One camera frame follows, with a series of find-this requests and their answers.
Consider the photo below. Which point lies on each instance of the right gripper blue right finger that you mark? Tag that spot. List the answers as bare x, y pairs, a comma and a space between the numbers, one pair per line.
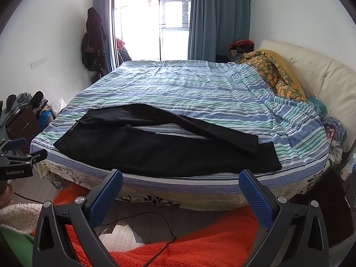
303, 224

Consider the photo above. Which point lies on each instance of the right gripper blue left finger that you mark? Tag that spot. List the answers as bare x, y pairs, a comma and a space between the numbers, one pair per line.
52, 245

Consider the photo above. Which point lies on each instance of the black pants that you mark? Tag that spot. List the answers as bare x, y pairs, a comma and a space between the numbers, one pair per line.
143, 140

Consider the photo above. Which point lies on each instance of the dark brown side cabinet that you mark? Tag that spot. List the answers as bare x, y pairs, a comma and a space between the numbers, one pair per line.
23, 125

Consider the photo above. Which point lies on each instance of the white fleece sleeve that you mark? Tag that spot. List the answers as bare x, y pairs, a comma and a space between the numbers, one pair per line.
21, 218

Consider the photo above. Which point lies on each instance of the clothes pile on cabinet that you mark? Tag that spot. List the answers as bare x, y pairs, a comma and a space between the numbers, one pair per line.
37, 103

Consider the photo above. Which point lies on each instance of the orange fleece trousers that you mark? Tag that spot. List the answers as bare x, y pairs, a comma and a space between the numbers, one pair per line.
227, 242

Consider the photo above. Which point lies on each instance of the blue grey clothes by headboard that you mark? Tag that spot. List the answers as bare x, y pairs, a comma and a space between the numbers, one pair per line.
336, 135

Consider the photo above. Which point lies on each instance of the orange patterned yellow quilt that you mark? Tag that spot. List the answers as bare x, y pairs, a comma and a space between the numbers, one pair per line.
276, 73

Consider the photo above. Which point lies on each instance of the cream padded headboard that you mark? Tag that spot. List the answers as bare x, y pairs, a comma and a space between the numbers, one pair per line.
324, 78

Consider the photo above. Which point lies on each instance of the red black clothes pile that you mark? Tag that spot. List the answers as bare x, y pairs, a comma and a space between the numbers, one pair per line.
240, 47

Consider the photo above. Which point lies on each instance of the glass balcony door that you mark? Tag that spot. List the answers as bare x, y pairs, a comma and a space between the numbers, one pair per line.
150, 29

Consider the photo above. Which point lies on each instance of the blue curtain right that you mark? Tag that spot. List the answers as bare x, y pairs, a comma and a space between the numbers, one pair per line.
216, 24

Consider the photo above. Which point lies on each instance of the white wall switch panel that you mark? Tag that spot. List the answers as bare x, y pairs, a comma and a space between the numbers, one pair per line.
38, 62

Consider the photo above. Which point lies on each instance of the dark coats hanging on wall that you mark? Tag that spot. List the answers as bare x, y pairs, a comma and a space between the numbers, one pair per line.
92, 45

